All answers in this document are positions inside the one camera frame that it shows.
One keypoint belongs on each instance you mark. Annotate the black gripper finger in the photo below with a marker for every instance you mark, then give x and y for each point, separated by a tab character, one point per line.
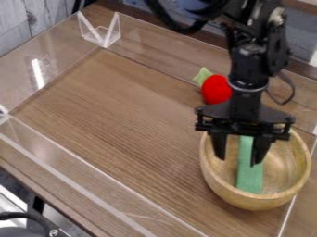
218	141
260	146

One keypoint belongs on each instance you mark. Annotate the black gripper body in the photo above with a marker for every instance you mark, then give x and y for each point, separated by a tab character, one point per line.
243	115

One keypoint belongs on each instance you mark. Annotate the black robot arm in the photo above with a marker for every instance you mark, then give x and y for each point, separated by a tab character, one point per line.
259	54

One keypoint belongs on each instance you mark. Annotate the brown wooden bowl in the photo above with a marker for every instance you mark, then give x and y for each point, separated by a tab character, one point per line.
285	172

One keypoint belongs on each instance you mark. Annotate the green rectangular block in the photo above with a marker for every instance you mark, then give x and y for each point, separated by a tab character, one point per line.
248	175

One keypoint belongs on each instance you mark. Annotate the red plush strawberry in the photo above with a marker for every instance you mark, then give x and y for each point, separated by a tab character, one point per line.
214	87

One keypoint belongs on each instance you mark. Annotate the clear acrylic corner bracket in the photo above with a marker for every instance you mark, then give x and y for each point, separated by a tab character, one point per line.
103	36

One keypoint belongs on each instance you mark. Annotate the clear acrylic front wall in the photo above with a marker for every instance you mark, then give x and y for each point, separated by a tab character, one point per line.
105	207

